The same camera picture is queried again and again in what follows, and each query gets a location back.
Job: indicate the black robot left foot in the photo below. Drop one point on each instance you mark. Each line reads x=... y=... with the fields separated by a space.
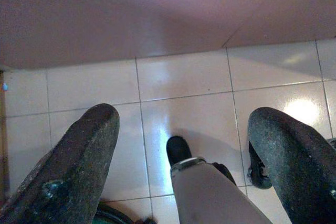
x=178 y=150

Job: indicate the brown counter cabinet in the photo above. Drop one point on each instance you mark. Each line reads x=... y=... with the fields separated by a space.
x=131 y=11

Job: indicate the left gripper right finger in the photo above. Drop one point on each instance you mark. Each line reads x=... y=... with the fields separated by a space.
x=296 y=166

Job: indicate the black robot foot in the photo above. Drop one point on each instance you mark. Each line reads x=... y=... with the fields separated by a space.
x=178 y=150
x=258 y=179

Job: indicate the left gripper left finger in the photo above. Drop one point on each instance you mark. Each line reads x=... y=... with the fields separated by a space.
x=73 y=161

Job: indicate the grey robot left leg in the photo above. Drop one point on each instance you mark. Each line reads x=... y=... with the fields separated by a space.
x=207 y=197

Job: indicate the black robot right foot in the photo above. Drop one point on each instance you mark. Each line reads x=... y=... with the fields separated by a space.
x=258 y=179

